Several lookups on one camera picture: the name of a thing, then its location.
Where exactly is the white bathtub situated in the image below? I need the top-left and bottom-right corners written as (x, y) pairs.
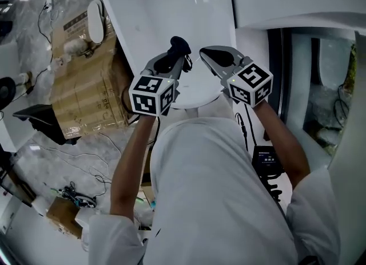
top-left (93, 0), bottom-right (238, 110)

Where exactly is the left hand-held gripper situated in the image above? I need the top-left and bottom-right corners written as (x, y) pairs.
top-left (128, 52), bottom-right (186, 117)

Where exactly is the person's right forearm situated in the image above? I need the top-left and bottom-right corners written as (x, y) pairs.
top-left (252, 98), bottom-right (312, 191)

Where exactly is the white oval lid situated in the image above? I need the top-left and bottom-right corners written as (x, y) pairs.
top-left (86, 0), bottom-right (105, 45)

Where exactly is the person's left forearm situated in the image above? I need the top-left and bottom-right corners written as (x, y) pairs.
top-left (109, 114), bottom-right (158, 222)

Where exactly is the white fluffy cloth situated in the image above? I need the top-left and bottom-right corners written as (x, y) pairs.
top-left (62, 38), bottom-right (89, 57)

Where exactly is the dark blue cloth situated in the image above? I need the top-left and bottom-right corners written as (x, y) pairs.
top-left (155, 35), bottom-right (193, 73)

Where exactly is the black battery pack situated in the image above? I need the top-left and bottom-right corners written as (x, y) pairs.
top-left (250, 144), bottom-right (284, 177)

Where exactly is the tangle of cables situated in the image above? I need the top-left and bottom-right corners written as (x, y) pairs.
top-left (58, 181), bottom-right (98, 209)

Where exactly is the person's white shirt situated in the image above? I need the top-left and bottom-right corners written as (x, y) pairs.
top-left (87, 116), bottom-right (341, 265)

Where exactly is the black round base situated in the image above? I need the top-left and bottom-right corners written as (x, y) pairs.
top-left (0, 76), bottom-right (17, 110)

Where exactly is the black coiled cable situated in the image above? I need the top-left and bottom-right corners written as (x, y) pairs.
top-left (258, 174), bottom-right (283, 202)

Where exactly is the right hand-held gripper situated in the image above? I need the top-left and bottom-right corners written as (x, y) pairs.
top-left (198, 45), bottom-right (275, 108)

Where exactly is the large cardboard box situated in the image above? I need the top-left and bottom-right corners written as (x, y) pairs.
top-left (49, 5), bottom-right (136, 141)

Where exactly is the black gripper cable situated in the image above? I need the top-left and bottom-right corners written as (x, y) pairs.
top-left (234, 104), bottom-right (258, 152)
top-left (121, 85), bottom-right (161, 146)

